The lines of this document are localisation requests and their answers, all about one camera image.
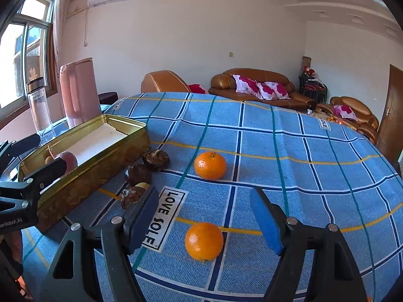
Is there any orange with green stem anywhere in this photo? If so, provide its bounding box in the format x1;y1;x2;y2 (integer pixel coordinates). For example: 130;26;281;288
193;152;227;180

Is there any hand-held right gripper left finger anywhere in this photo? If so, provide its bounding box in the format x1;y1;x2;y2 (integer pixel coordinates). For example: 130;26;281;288
38;185;160;302

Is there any clear bottle with black lid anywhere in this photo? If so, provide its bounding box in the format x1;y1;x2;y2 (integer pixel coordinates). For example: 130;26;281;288
27;77;54;142

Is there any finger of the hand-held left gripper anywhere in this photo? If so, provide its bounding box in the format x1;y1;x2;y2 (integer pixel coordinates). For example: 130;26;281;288
0;158;67;210
0;140;15;169

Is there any blue plaid tablecloth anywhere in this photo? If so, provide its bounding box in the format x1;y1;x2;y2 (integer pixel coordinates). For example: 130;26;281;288
6;92;403;302

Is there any pink electric kettle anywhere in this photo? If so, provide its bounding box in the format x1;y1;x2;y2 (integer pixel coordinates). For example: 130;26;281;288
59;57;103;129

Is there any brown wooden door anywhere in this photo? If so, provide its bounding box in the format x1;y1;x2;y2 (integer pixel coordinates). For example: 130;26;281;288
377;64;403;164

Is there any floral pink cushion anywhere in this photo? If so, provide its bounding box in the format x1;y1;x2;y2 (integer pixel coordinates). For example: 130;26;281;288
256;82;291;100
233;75;262;94
334;104;359;121

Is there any pink curtain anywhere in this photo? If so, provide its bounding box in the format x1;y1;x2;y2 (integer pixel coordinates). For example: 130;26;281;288
52;0;79;85

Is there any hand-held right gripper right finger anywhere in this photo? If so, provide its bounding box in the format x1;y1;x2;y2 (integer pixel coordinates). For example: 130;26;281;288
250;187;368;302

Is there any white paper liner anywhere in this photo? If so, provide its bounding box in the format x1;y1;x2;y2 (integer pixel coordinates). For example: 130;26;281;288
63;123;128;167

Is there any dark brown water chestnut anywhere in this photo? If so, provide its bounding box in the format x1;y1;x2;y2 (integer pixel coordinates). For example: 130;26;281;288
142;149;171;172
121;186;147;210
124;162;152;185

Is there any brown leather armchair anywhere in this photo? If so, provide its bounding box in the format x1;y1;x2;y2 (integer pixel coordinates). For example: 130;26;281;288
141;70;191;94
329;96;379;145

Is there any stack of dark chairs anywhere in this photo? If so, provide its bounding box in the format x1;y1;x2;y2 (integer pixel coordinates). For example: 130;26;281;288
299;68;328;104

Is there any red apple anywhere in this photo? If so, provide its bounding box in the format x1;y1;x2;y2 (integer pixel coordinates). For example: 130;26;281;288
55;151;79;176

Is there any window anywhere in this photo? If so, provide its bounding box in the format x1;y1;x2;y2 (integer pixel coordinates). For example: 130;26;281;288
0;0;59;110

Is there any gold rectangular tin box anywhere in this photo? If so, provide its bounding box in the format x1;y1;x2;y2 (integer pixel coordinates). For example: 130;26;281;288
17;114;151;234

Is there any brown leather sofa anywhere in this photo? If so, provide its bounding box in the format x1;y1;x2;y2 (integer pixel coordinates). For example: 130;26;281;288
209;68;315;111

